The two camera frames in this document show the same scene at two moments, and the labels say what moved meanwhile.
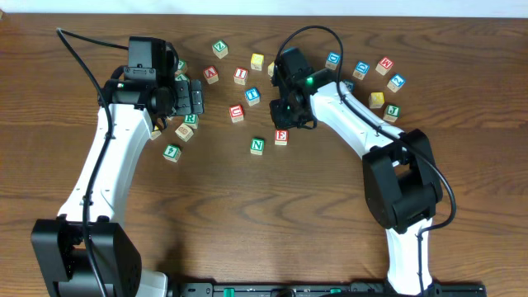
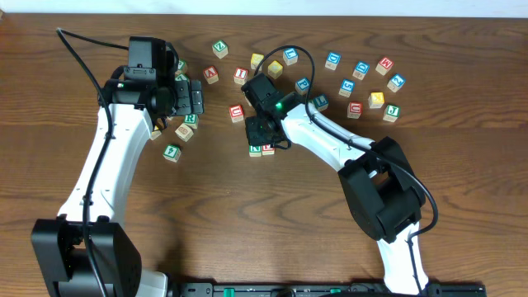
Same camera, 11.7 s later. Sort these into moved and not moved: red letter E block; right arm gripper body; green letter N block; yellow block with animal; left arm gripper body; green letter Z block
Moved: red letter E block; right arm gripper body
Not moved: green letter Z block; green letter N block; yellow block with animal; left arm gripper body
